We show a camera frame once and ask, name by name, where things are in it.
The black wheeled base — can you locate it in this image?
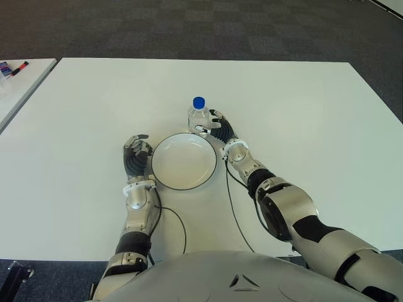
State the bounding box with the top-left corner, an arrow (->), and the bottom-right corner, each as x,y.
8,259 -> 35,302

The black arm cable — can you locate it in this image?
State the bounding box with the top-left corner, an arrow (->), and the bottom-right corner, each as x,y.
147,188 -> 188,265
225,159 -> 256,252

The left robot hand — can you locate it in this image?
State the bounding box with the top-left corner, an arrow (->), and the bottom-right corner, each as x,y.
122,134 -> 154,182

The grey robot torso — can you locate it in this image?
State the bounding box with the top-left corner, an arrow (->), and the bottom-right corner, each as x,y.
93,250 -> 397,302

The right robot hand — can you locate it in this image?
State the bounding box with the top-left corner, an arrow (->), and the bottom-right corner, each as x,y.
195,109 -> 237,145

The clear water bottle blue cap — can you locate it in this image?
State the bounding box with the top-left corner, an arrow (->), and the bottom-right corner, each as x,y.
188,96 -> 212,135

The white side table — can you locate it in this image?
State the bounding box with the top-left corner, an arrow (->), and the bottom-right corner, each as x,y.
0,58 -> 58,133

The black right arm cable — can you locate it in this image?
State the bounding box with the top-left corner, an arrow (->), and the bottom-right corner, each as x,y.
225,159 -> 256,252

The red black marker pen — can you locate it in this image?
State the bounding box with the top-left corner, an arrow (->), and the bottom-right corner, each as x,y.
10,60 -> 30,76

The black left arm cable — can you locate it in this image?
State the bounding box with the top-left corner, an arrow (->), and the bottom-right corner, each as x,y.
147,188 -> 188,265

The white plate black rim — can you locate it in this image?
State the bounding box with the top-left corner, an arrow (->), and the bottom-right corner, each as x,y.
150,133 -> 217,191

